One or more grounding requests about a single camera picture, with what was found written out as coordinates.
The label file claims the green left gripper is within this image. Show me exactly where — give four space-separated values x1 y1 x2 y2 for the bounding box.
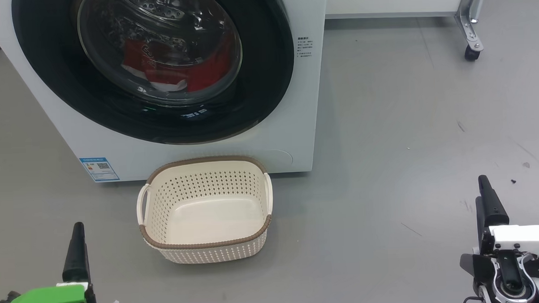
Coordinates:
0 221 96 303

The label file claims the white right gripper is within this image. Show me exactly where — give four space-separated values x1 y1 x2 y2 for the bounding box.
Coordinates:
475 173 539 264

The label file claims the red printed basketball jersey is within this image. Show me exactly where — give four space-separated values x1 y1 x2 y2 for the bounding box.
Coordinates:
121 35 192 94

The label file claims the black round washer door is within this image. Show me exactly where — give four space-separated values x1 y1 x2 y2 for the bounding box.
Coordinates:
11 0 298 151

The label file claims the cream perforated laundry basket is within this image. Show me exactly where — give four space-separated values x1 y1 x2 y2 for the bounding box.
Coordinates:
135 154 276 266

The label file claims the white front-load washing machine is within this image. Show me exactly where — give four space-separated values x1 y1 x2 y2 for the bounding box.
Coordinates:
0 0 334 186

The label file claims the blue energy label sticker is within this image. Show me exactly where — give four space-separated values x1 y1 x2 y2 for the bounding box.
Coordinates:
79 156 121 183

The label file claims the black text sticker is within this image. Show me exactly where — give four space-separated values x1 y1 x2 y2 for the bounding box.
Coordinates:
297 36 313 59

